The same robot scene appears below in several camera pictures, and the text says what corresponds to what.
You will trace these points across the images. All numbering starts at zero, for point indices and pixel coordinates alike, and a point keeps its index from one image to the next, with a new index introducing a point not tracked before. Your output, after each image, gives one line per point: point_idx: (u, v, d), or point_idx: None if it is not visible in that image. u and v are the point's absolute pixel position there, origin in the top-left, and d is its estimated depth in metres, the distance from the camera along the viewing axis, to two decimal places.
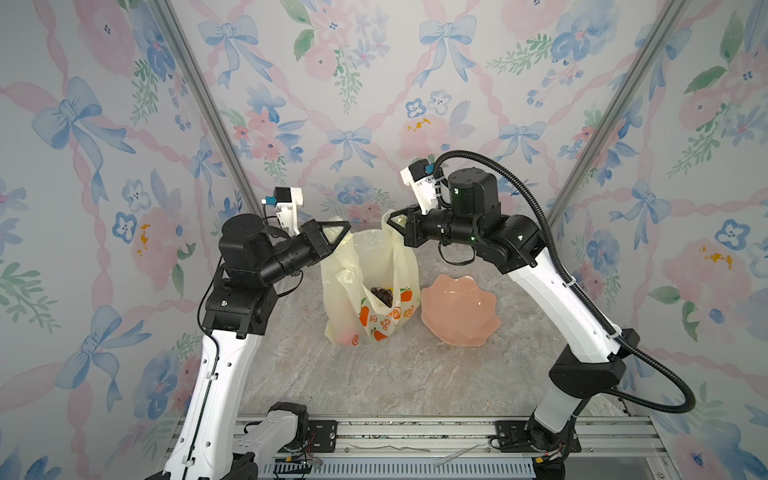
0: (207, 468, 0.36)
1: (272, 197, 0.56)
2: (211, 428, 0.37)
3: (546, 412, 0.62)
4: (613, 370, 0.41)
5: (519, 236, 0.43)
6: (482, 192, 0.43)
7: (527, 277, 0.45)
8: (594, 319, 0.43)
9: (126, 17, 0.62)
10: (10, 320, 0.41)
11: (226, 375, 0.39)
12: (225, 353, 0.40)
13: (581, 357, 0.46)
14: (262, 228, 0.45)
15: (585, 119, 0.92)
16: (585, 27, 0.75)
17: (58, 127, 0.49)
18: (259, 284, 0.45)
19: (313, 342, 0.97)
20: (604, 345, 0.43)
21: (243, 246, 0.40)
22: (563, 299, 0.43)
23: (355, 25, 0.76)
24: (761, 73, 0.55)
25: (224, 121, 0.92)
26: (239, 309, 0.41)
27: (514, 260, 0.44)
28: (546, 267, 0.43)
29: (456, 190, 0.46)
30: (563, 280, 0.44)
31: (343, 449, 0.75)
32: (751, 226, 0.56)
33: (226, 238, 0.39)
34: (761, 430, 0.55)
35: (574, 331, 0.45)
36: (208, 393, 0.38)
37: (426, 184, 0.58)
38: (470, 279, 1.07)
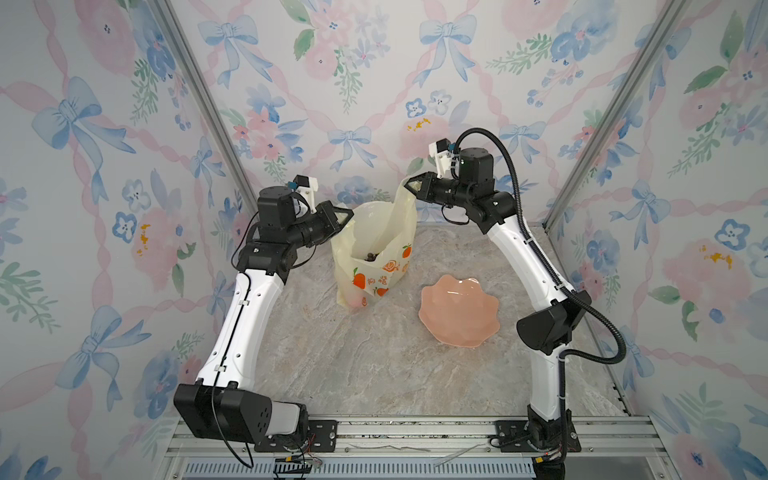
0: (237, 374, 0.40)
1: (293, 182, 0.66)
2: (243, 341, 0.43)
3: (538, 398, 0.66)
4: (552, 310, 0.51)
5: (495, 203, 0.58)
6: (479, 165, 0.58)
7: (497, 233, 0.58)
8: (545, 271, 0.54)
9: (125, 17, 0.62)
10: (10, 320, 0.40)
11: (256, 301, 0.46)
12: (255, 285, 0.47)
13: (533, 304, 0.55)
14: (291, 194, 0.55)
15: (585, 119, 0.92)
16: (584, 27, 0.75)
17: (58, 127, 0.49)
18: (283, 240, 0.54)
19: (313, 342, 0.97)
20: (550, 291, 0.52)
21: (276, 204, 0.50)
22: (522, 251, 0.55)
23: (355, 25, 0.76)
24: (761, 73, 0.55)
25: (224, 121, 0.92)
26: (265, 256, 0.49)
27: (489, 221, 0.58)
28: (512, 225, 0.57)
29: (463, 161, 0.60)
30: (524, 237, 0.56)
31: (343, 448, 0.75)
32: (751, 226, 0.56)
33: (263, 195, 0.49)
34: (761, 430, 0.55)
35: (529, 279, 0.55)
36: (240, 315, 0.44)
37: (445, 158, 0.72)
38: (474, 283, 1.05)
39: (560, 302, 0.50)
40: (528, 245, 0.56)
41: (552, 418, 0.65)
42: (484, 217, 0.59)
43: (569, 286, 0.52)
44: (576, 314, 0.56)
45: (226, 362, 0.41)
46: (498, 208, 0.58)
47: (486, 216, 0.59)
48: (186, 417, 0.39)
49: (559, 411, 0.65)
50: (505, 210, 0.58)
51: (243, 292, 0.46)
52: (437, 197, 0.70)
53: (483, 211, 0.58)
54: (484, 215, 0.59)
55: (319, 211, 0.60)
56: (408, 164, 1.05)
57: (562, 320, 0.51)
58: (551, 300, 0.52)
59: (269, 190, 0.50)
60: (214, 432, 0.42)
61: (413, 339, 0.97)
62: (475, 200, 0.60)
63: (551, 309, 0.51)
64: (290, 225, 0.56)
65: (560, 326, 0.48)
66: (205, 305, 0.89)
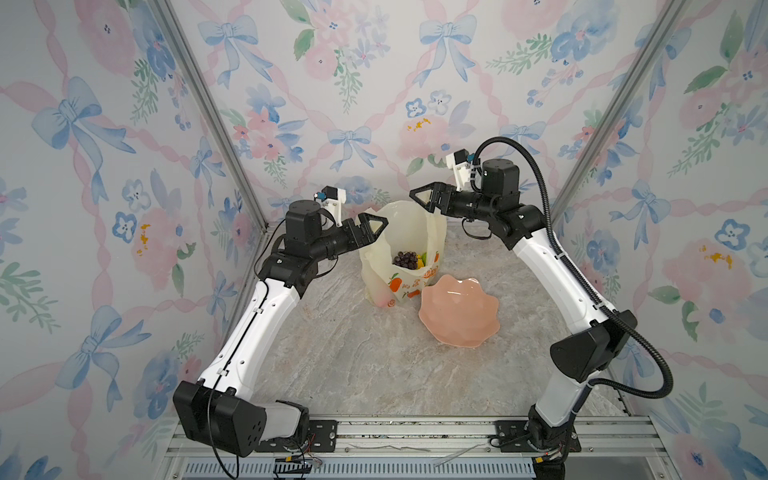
0: (237, 382, 0.40)
1: (321, 193, 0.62)
2: (249, 349, 0.43)
3: (547, 403, 0.63)
4: (592, 333, 0.45)
5: (521, 217, 0.55)
6: (507, 176, 0.54)
7: (524, 248, 0.54)
8: (581, 289, 0.49)
9: (125, 17, 0.62)
10: (10, 320, 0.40)
11: (270, 311, 0.46)
12: (271, 295, 0.48)
13: (570, 327, 0.50)
14: (320, 209, 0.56)
15: (585, 119, 0.92)
16: (584, 27, 0.75)
17: (58, 127, 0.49)
18: (305, 254, 0.55)
19: (313, 342, 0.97)
20: (588, 311, 0.47)
21: (303, 220, 0.51)
22: (553, 267, 0.51)
23: (354, 25, 0.76)
24: (761, 73, 0.55)
25: (224, 121, 0.92)
26: (286, 268, 0.51)
27: (514, 236, 0.55)
28: (540, 239, 0.53)
29: (486, 173, 0.57)
30: (554, 252, 0.52)
31: (343, 449, 0.75)
32: (751, 226, 0.56)
33: (292, 211, 0.50)
34: (761, 431, 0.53)
35: (563, 299, 0.50)
36: (251, 322, 0.45)
37: (464, 170, 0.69)
38: (475, 283, 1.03)
39: (602, 324, 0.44)
40: (560, 261, 0.51)
41: (556, 424, 0.64)
42: (509, 231, 0.56)
43: (609, 305, 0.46)
44: (621, 339, 0.48)
45: (229, 367, 0.41)
46: (524, 222, 0.54)
47: (511, 230, 0.55)
48: (181, 416, 0.40)
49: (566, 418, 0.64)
50: (532, 224, 0.54)
51: (259, 300, 0.47)
52: (456, 211, 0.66)
53: (508, 226, 0.55)
54: (509, 229, 0.55)
55: (345, 224, 0.62)
56: (408, 164, 1.05)
57: (605, 345, 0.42)
58: (591, 321, 0.46)
59: (299, 205, 0.52)
60: (204, 438, 0.42)
61: (413, 339, 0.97)
62: (499, 214, 0.57)
63: (594, 332, 0.45)
64: (315, 239, 0.58)
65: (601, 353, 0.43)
66: (205, 306, 0.89)
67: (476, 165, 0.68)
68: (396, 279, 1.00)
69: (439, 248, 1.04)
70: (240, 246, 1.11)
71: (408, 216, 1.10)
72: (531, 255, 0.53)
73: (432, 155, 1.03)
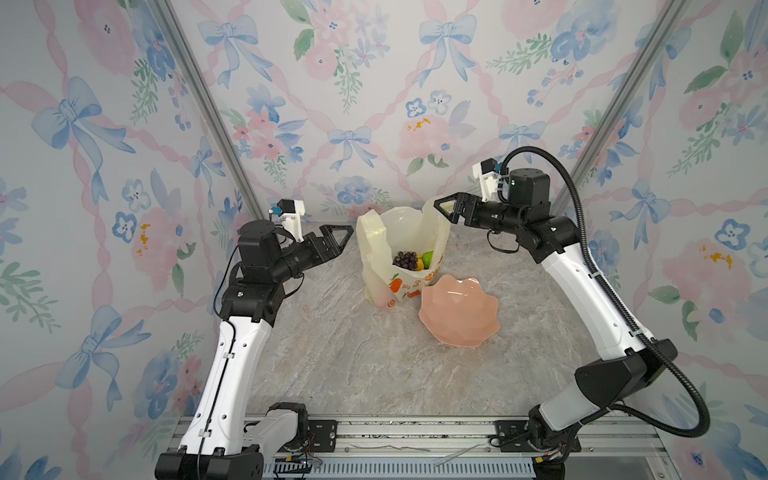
0: (223, 439, 0.38)
1: (277, 207, 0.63)
2: (229, 401, 0.40)
3: (552, 408, 0.63)
4: (625, 360, 0.42)
5: (553, 229, 0.51)
6: (536, 185, 0.51)
7: (555, 263, 0.50)
8: (615, 313, 0.45)
9: (125, 17, 0.62)
10: (10, 320, 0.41)
11: (242, 354, 0.43)
12: (241, 335, 0.44)
13: (601, 353, 0.46)
14: (275, 230, 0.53)
15: (585, 119, 0.92)
16: (585, 27, 0.75)
17: (58, 127, 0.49)
18: (270, 280, 0.51)
19: (313, 342, 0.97)
20: (622, 337, 0.43)
21: (258, 244, 0.46)
22: (586, 287, 0.47)
23: (354, 25, 0.76)
24: (761, 73, 0.55)
25: (224, 121, 0.92)
26: (251, 299, 0.47)
27: (544, 249, 0.51)
28: (572, 255, 0.49)
29: (514, 182, 0.54)
30: (588, 271, 0.48)
31: (343, 448, 0.75)
32: (752, 226, 0.56)
33: (244, 236, 0.46)
34: (761, 430, 0.55)
35: (594, 323, 0.47)
36: (224, 371, 0.41)
37: (491, 180, 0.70)
38: (475, 283, 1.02)
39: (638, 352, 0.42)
40: (595, 280, 0.47)
41: (557, 429, 0.63)
42: (539, 244, 0.52)
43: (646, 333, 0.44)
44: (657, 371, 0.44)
45: (211, 425, 0.38)
46: (555, 234, 0.51)
47: (541, 243, 0.51)
48: None
49: (569, 425, 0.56)
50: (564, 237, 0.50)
51: (228, 344, 0.43)
52: (482, 222, 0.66)
53: (538, 238, 0.51)
54: (539, 241, 0.52)
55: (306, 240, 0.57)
56: (408, 164, 1.05)
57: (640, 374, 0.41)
58: (626, 349, 0.43)
59: (249, 230, 0.47)
60: None
61: (413, 339, 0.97)
62: (528, 225, 0.53)
63: (627, 361, 0.42)
64: (277, 261, 0.53)
65: (635, 383, 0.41)
66: (205, 305, 0.89)
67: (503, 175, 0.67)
68: (396, 279, 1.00)
69: (443, 252, 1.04)
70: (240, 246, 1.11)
71: (414, 219, 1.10)
72: (562, 272, 0.50)
73: (432, 155, 1.03)
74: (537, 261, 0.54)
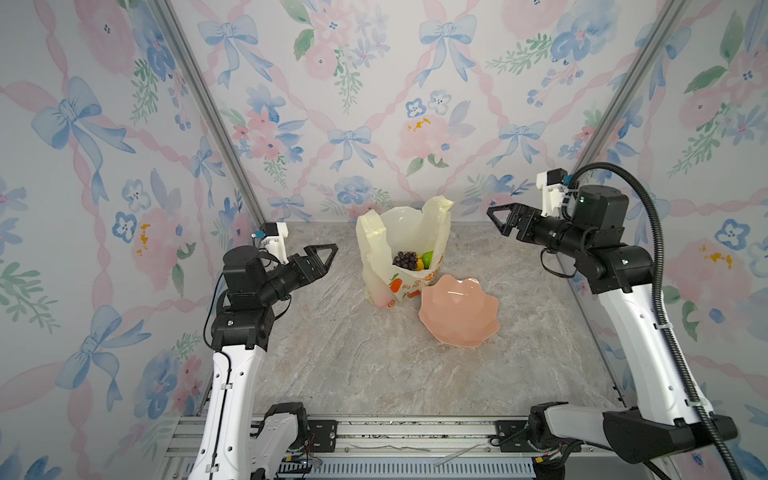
0: (231, 469, 0.38)
1: (260, 231, 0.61)
2: (234, 432, 0.40)
3: (558, 416, 0.62)
4: (674, 433, 0.37)
5: (624, 261, 0.44)
6: (611, 206, 0.44)
7: (614, 300, 0.44)
8: (674, 374, 0.39)
9: (126, 17, 0.62)
10: (10, 320, 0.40)
11: (240, 382, 0.43)
12: (237, 363, 0.44)
13: (645, 412, 0.41)
14: (259, 254, 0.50)
15: (585, 119, 0.92)
16: (584, 27, 0.75)
17: (58, 127, 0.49)
18: (259, 304, 0.51)
19: (313, 342, 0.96)
20: (676, 404, 0.38)
21: (244, 270, 0.47)
22: (646, 338, 0.41)
23: (354, 25, 0.76)
24: (761, 73, 0.55)
25: (224, 121, 0.92)
26: (243, 326, 0.47)
27: (607, 281, 0.44)
28: (640, 298, 0.42)
29: (582, 199, 0.48)
30: (655, 320, 0.41)
31: (343, 448, 0.75)
32: (751, 226, 0.56)
33: (228, 263, 0.46)
34: (761, 430, 0.55)
35: (644, 378, 0.41)
36: (224, 403, 0.41)
37: (555, 192, 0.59)
38: (475, 283, 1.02)
39: (690, 426, 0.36)
40: (659, 333, 0.41)
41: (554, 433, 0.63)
42: (603, 274, 0.45)
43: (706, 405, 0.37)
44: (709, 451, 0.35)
45: (218, 460, 0.38)
46: (626, 268, 0.43)
47: (605, 274, 0.44)
48: None
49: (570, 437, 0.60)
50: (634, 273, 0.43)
51: (224, 374, 0.43)
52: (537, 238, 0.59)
53: (603, 267, 0.45)
54: (604, 271, 0.44)
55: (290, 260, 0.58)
56: (408, 164, 1.05)
57: (686, 449, 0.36)
58: (677, 418, 0.38)
59: (232, 256, 0.48)
60: None
61: (413, 339, 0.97)
62: (592, 251, 0.46)
63: (675, 433, 0.37)
64: (262, 285, 0.54)
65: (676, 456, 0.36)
66: (205, 305, 0.89)
67: (572, 188, 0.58)
68: (396, 279, 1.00)
69: (443, 252, 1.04)
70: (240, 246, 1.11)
71: (415, 219, 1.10)
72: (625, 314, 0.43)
73: (432, 155, 1.03)
74: (598, 294, 0.47)
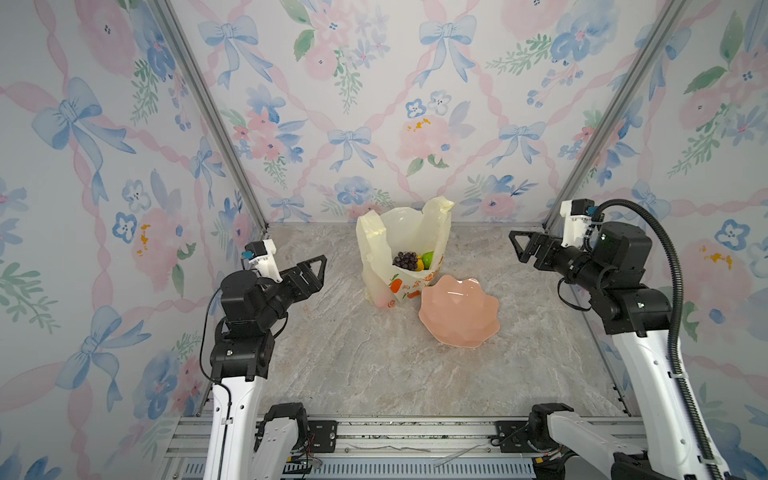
0: None
1: (248, 251, 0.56)
2: (235, 469, 0.40)
3: (560, 424, 0.62)
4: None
5: (639, 303, 0.43)
6: (633, 248, 0.43)
7: (627, 344, 0.43)
8: (686, 426, 0.38)
9: (126, 17, 0.62)
10: (10, 320, 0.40)
11: (240, 416, 0.42)
12: (237, 397, 0.43)
13: (655, 462, 0.39)
14: (256, 279, 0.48)
15: (585, 119, 0.92)
16: (584, 27, 0.75)
17: (58, 127, 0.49)
18: (259, 332, 0.51)
19: (313, 342, 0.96)
20: (686, 459, 0.37)
21: (243, 298, 0.46)
22: (657, 386, 0.40)
23: (355, 25, 0.76)
24: (761, 73, 0.55)
25: (224, 121, 0.92)
26: (243, 356, 0.46)
27: (621, 322, 0.44)
28: (657, 343, 0.41)
29: (605, 236, 0.47)
30: (668, 368, 0.40)
31: (343, 449, 0.75)
32: (751, 226, 0.56)
33: (225, 292, 0.45)
34: (761, 431, 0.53)
35: (656, 427, 0.40)
36: (224, 440, 0.41)
37: (580, 223, 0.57)
38: (475, 283, 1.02)
39: None
40: (672, 382, 0.40)
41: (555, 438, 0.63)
42: (618, 315, 0.44)
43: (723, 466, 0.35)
44: None
45: None
46: (640, 310, 0.43)
47: (620, 314, 0.44)
48: None
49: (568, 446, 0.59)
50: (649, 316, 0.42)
51: (225, 408, 0.42)
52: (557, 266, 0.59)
53: (618, 308, 0.44)
54: (618, 312, 0.44)
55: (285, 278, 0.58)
56: (408, 164, 1.05)
57: None
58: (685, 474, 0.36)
59: (230, 284, 0.46)
60: None
61: (413, 339, 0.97)
62: (609, 290, 0.46)
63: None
64: (261, 311, 0.52)
65: None
66: (205, 306, 0.89)
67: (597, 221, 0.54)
68: (396, 279, 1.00)
69: (443, 252, 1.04)
70: (240, 246, 1.11)
71: (415, 219, 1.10)
72: (639, 357, 0.42)
73: (432, 155, 1.03)
74: (611, 334, 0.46)
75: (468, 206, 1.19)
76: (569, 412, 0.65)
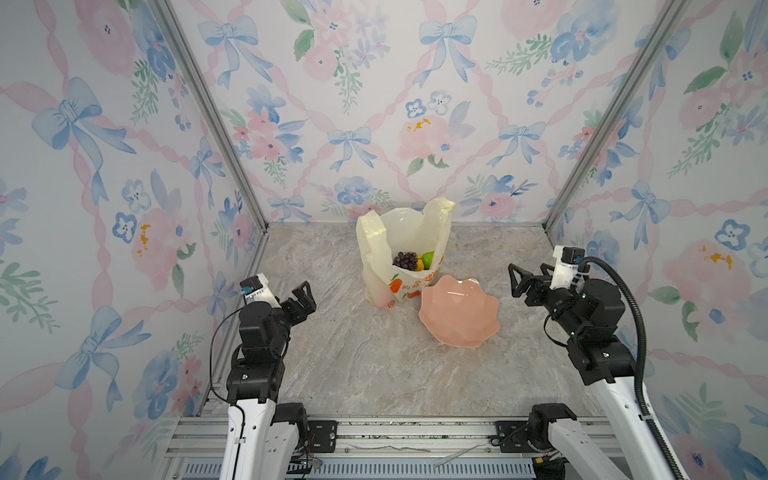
0: None
1: (248, 286, 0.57)
2: None
3: (562, 432, 0.62)
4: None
5: (606, 356, 0.50)
6: (607, 311, 0.48)
7: (602, 390, 0.49)
8: (665, 467, 0.41)
9: (126, 18, 0.62)
10: (10, 320, 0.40)
11: (253, 435, 0.46)
12: (250, 417, 0.47)
13: None
14: (270, 309, 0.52)
15: (585, 119, 0.92)
16: (584, 27, 0.75)
17: (58, 127, 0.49)
18: (271, 358, 0.55)
19: (313, 342, 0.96)
20: None
21: (259, 327, 0.52)
22: (633, 427, 0.44)
23: (355, 25, 0.76)
24: (761, 73, 0.55)
25: (224, 121, 0.92)
26: (257, 379, 0.50)
27: (592, 373, 0.50)
28: (625, 389, 0.47)
29: (585, 294, 0.52)
30: (639, 410, 0.45)
31: (343, 449, 0.75)
32: (752, 226, 0.56)
33: (242, 321, 0.51)
34: (761, 431, 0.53)
35: (641, 474, 0.43)
36: (237, 458, 0.44)
37: (568, 269, 0.66)
38: (475, 283, 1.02)
39: None
40: (645, 423, 0.44)
41: (556, 445, 0.63)
42: (588, 366, 0.51)
43: None
44: None
45: None
46: (608, 362, 0.49)
47: (591, 365, 0.50)
48: None
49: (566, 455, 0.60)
50: (616, 367, 0.49)
51: (238, 428, 0.46)
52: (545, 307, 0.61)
53: (588, 359, 0.51)
54: (589, 363, 0.51)
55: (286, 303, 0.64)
56: (408, 164, 1.05)
57: None
58: None
59: (246, 313, 0.52)
60: None
61: (413, 339, 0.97)
62: (582, 342, 0.53)
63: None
64: (272, 338, 0.57)
65: None
66: (205, 306, 0.89)
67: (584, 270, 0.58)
68: (396, 280, 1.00)
69: (443, 253, 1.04)
70: (240, 246, 1.11)
71: (415, 219, 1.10)
72: (613, 405, 0.47)
73: (432, 155, 1.03)
74: (587, 383, 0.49)
75: (468, 206, 1.19)
76: (572, 421, 0.65)
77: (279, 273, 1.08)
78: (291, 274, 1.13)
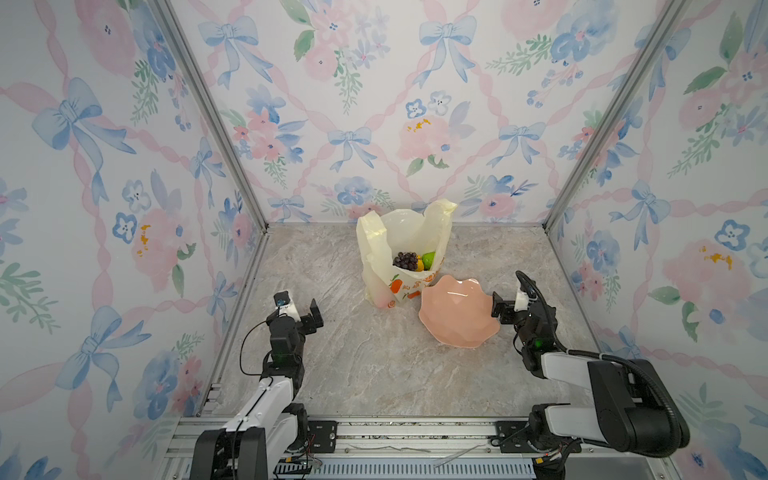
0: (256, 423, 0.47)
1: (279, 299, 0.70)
2: (264, 405, 0.52)
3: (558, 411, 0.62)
4: (601, 368, 0.48)
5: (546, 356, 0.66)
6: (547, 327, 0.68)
7: (546, 359, 0.66)
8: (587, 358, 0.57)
9: (126, 18, 0.62)
10: (10, 320, 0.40)
11: (277, 387, 0.58)
12: (277, 380, 0.60)
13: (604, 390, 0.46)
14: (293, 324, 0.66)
15: (585, 119, 0.92)
16: (584, 28, 0.75)
17: (58, 128, 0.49)
18: (294, 362, 0.68)
19: (313, 342, 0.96)
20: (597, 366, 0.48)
21: (285, 338, 0.64)
22: (564, 358, 0.60)
23: (355, 25, 0.76)
24: (761, 73, 0.55)
25: (224, 121, 0.92)
26: (283, 371, 0.64)
27: (538, 370, 0.68)
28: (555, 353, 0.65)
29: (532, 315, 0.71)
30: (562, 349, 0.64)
31: (343, 449, 0.75)
32: (751, 226, 0.56)
33: (273, 333, 0.64)
34: (761, 431, 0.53)
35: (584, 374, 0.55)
36: (261, 396, 0.55)
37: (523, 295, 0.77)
38: (475, 283, 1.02)
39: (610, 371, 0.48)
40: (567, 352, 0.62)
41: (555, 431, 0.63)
42: (534, 367, 0.70)
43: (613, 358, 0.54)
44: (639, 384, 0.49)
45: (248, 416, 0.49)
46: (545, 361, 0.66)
47: (536, 365, 0.69)
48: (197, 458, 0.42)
49: (569, 435, 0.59)
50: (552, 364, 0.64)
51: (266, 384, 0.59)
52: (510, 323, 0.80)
53: (534, 362, 0.69)
54: (534, 364, 0.69)
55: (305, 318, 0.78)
56: (408, 164, 1.05)
57: (619, 382, 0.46)
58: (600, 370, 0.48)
59: (277, 326, 0.65)
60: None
61: (413, 339, 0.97)
62: (529, 349, 0.72)
63: (600, 365, 0.48)
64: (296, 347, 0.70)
65: (619, 390, 0.46)
66: (205, 306, 0.89)
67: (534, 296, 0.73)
68: (397, 280, 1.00)
69: (444, 254, 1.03)
70: (240, 246, 1.11)
71: (417, 220, 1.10)
72: (551, 359, 0.64)
73: (432, 155, 1.03)
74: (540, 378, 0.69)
75: (468, 206, 1.19)
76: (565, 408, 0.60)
77: (279, 273, 1.08)
78: (291, 274, 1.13)
